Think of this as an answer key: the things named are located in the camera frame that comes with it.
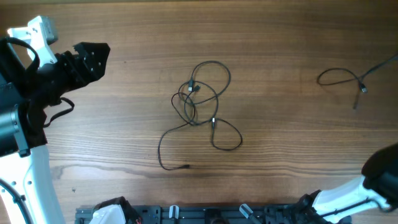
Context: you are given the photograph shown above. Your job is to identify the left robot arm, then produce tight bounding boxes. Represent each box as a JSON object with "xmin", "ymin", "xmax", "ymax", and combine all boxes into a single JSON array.
[{"xmin": 1, "ymin": 37, "xmax": 110, "ymax": 223}]

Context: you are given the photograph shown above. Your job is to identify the separated black usb cable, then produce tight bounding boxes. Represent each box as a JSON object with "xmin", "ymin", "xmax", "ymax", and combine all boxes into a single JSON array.
[{"xmin": 316, "ymin": 52, "xmax": 398, "ymax": 110}]

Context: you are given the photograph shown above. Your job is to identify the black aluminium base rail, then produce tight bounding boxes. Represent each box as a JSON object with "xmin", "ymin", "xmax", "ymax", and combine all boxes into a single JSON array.
[{"xmin": 74, "ymin": 202, "xmax": 352, "ymax": 224}]

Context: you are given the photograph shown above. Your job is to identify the black usb cables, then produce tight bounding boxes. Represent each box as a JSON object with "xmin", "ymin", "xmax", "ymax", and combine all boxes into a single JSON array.
[{"xmin": 157, "ymin": 60, "xmax": 244, "ymax": 172}]

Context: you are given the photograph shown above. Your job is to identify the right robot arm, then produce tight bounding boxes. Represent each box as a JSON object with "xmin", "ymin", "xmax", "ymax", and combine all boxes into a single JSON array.
[{"xmin": 292, "ymin": 144, "xmax": 397, "ymax": 223}]

